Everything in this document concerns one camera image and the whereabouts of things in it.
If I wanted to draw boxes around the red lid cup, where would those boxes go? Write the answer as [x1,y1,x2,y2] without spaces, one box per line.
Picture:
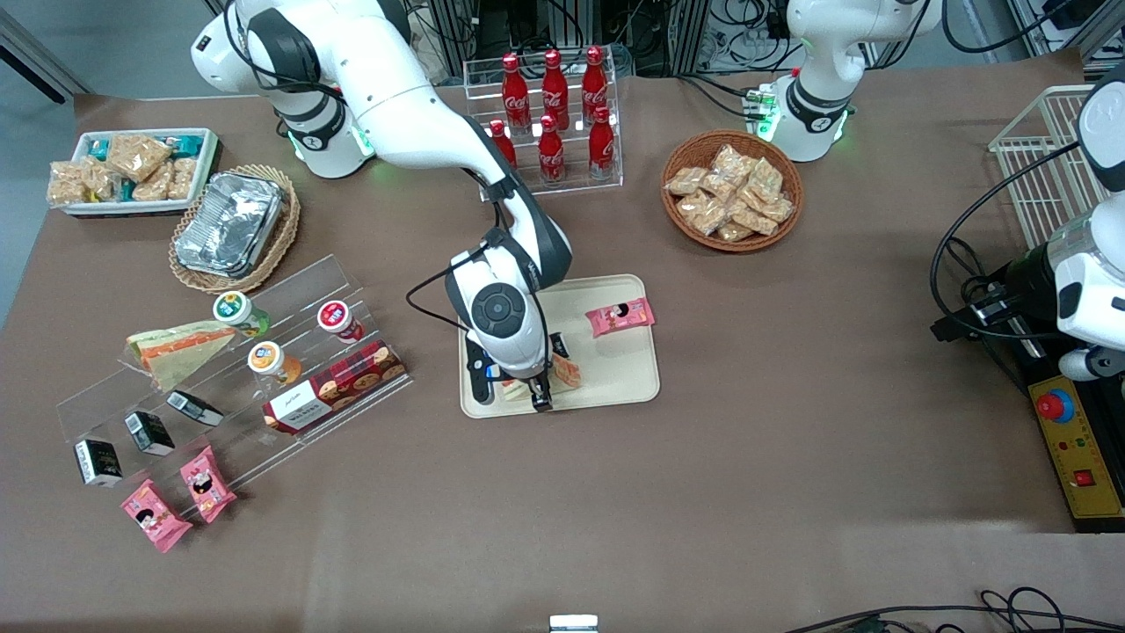
[317,301,365,344]

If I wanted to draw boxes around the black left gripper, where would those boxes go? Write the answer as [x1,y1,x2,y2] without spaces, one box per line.
[931,244,1068,344]

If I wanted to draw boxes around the clear acrylic bottle rack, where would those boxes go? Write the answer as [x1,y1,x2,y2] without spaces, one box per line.
[463,55,623,203]

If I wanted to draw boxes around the yellow emergency stop box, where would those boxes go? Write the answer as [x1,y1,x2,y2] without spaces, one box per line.
[1027,374,1125,534]

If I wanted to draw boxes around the stacked foil trays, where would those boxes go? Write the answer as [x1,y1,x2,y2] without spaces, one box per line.
[174,172,287,280]

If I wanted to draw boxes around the white wire basket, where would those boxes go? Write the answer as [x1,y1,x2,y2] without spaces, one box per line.
[989,85,1110,251]

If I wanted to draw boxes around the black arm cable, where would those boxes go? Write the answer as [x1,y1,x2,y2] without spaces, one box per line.
[930,141,1084,342]
[406,167,506,331]

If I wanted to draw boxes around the oval wicker basket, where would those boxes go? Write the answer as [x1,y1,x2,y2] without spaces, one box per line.
[169,164,301,295]

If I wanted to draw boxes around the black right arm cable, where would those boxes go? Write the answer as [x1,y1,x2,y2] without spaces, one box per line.
[406,167,506,331]

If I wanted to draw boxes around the beige plastic tray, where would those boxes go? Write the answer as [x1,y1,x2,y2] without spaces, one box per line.
[457,274,661,419]

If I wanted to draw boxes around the clear acrylic stepped shelf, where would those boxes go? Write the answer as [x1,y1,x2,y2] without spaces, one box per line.
[54,255,414,521]

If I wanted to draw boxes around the crumpled beige paper bag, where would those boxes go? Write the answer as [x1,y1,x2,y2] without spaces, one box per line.
[404,13,451,89]

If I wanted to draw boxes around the black base power cable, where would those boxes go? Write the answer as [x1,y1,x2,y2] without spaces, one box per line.
[677,74,758,120]

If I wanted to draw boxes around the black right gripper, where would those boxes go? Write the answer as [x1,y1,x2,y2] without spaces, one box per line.
[464,337,555,413]

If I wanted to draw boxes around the red tartan cookie box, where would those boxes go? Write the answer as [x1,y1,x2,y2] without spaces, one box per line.
[262,340,408,435]

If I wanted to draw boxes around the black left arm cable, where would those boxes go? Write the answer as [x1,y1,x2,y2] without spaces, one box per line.
[930,141,1084,342]

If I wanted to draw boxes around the green lid cup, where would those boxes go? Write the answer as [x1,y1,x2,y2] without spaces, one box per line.
[214,292,271,339]

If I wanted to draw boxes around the round wicker basket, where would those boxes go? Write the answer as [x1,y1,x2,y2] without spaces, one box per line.
[661,130,803,254]

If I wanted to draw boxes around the pink snack pack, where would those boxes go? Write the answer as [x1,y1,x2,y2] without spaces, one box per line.
[586,297,657,338]
[180,446,238,525]
[120,479,193,554]

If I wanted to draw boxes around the black floor cable bundle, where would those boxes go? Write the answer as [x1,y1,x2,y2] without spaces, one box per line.
[782,587,1125,633]

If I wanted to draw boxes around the triangle sandwich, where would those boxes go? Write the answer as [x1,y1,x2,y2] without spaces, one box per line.
[126,320,236,393]
[501,354,583,404]

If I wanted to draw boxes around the orange lid cup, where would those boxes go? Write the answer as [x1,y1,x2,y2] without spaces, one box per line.
[247,341,304,386]

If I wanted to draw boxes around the white rectangular bin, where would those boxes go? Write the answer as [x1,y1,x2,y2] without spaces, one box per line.
[48,128,220,217]

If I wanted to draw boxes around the grey metal bar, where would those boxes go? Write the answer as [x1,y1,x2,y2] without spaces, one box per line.
[0,9,89,105]

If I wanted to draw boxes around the red cola bottle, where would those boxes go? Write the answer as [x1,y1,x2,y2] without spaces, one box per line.
[538,114,566,186]
[502,55,531,135]
[489,120,519,170]
[582,47,610,124]
[588,105,616,181]
[541,49,570,131]

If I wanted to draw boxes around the aluminium equipment rack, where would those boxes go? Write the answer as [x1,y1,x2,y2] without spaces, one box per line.
[426,0,715,78]

